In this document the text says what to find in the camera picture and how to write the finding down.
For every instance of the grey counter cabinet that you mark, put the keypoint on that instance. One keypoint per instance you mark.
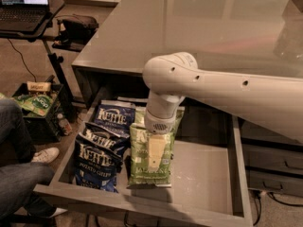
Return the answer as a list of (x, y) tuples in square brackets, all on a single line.
[(241, 36)]

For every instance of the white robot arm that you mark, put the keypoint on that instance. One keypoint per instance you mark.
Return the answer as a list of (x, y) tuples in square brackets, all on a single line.
[(275, 103)]

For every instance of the person's jeans legs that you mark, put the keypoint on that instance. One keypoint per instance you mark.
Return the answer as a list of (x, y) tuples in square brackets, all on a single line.
[(18, 180)]

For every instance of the dark lower drawer unit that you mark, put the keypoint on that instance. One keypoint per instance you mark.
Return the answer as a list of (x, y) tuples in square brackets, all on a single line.
[(273, 163)]

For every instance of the tan box on crate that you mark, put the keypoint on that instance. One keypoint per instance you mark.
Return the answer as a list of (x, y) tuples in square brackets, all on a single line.
[(38, 86)]

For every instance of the middle blue Kettle chip bag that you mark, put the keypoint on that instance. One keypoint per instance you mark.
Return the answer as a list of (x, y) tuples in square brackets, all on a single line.
[(116, 143)]

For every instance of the black crate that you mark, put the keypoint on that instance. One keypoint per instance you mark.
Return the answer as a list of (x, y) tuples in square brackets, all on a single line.
[(45, 129)]

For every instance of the white sneaker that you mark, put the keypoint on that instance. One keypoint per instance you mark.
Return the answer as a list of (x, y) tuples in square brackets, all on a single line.
[(47, 155), (50, 214)]

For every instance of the green jalapeno chip bag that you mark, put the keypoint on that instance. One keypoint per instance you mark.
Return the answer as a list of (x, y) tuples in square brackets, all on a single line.
[(140, 173), (140, 113)]

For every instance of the white sneaker lower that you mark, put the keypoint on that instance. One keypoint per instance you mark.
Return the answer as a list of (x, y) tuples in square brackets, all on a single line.
[(50, 214)]

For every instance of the blue kettle chip bag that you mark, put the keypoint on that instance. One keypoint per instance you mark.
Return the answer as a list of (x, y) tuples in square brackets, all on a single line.
[(95, 166), (116, 143), (116, 116)]

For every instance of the white sneaker upper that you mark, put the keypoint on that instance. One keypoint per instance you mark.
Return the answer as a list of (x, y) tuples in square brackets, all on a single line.
[(47, 155)]

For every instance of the small bottle by crate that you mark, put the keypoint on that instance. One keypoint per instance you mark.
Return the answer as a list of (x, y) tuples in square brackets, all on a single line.
[(64, 124)]

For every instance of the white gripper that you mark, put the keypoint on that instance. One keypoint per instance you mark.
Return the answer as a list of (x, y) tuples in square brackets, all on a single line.
[(160, 125)]

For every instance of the dark bag on stand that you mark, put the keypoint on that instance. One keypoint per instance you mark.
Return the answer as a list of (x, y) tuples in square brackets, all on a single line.
[(74, 31)]

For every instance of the black laptop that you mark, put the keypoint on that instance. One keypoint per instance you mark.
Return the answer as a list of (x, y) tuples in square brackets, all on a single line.
[(22, 15)]

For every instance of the open grey top drawer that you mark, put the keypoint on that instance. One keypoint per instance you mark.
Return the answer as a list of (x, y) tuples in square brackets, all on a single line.
[(208, 181)]

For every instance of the front blue Kettle chip bag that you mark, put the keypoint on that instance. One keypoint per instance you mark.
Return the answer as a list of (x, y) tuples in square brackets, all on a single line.
[(95, 166)]

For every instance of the green snack packet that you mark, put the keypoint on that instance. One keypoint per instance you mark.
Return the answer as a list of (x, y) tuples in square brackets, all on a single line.
[(37, 103)]

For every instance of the rear blue Kettle chip bag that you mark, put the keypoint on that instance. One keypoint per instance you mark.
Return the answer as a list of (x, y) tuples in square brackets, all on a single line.
[(116, 116)]

